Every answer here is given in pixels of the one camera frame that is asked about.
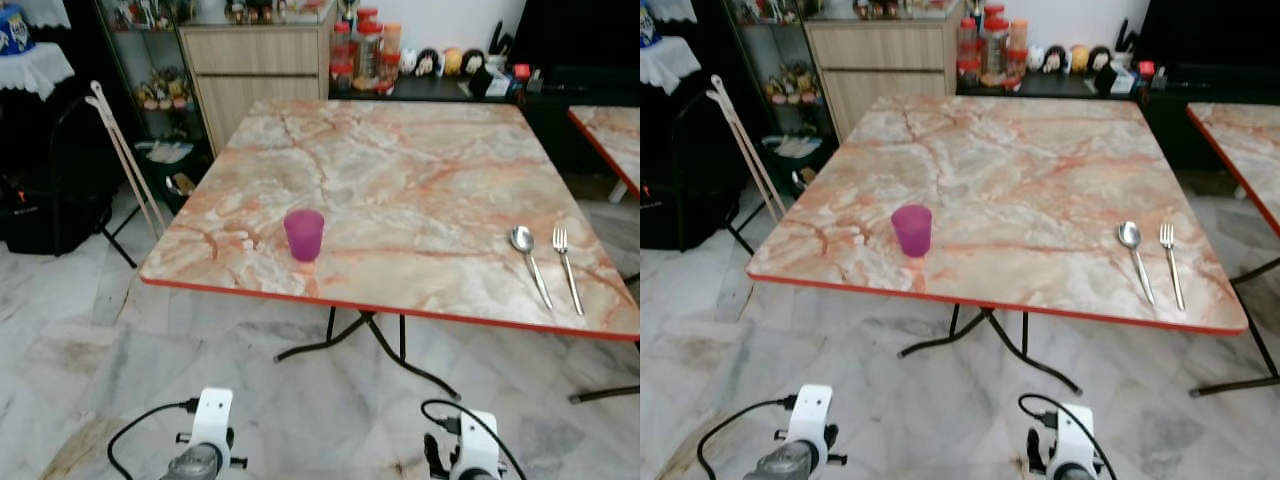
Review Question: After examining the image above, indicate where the steel spoon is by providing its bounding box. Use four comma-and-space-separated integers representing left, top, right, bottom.
1117, 221, 1157, 306
510, 226, 554, 311

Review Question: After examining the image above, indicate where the steel fork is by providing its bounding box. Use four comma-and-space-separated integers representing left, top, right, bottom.
1159, 223, 1187, 312
552, 227, 585, 317

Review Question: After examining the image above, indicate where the purple plastic cup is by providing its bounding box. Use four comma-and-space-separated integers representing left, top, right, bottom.
891, 204, 934, 259
283, 209, 326, 263

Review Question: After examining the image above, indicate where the marble pattern red-edged folding table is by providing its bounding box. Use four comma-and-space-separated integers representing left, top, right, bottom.
745, 95, 1251, 394
1187, 102, 1280, 397
567, 105, 641, 403
138, 98, 641, 401

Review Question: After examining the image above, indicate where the black chair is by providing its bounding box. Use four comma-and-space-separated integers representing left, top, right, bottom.
640, 84, 756, 256
0, 88, 141, 269

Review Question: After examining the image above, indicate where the small black and white box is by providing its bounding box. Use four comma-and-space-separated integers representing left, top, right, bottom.
1094, 61, 1138, 97
469, 64, 513, 99

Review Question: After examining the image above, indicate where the large clear red-lidded jar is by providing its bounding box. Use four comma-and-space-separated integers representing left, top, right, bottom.
980, 17, 1011, 83
354, 20, 385, 87

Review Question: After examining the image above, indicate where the light wooden cabinet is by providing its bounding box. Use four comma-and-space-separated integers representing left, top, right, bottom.
178, 18, 337, 153
803, 14, 966, 143

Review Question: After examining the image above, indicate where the beige folded wooden rack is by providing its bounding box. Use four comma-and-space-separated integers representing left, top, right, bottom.
709, 74, 789, 225
87, 81, 168, 242

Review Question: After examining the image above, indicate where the black television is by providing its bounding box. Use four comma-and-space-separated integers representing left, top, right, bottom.
1138, 0, 1280, 71
508, 0, 641, 73

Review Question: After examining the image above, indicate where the white lace cloth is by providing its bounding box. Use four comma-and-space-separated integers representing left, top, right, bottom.
0, 42, 77, 102
640, 35, 702, 97

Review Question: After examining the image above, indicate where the black glass display shelf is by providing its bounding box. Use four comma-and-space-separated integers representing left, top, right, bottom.
95, 0, 216, 213
720, 0, 846, 203

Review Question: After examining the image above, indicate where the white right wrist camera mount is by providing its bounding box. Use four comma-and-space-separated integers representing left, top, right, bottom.
1050, 404, 1098, 479
454, 410, 502, 480

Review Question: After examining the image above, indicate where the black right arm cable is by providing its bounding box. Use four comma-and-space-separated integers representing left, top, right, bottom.
1018, 393, 1121, 480
420, 399, 528, 480

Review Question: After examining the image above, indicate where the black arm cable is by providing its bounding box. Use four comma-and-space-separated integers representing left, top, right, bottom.
420, 399, 528, 480
107, 398, 201, 480
1018, 393, 1121, 480
697, 395, 798, 480

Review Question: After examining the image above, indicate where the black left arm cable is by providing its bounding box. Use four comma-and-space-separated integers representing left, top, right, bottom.
107, 398, 201, 480
697, 395, 798, 480

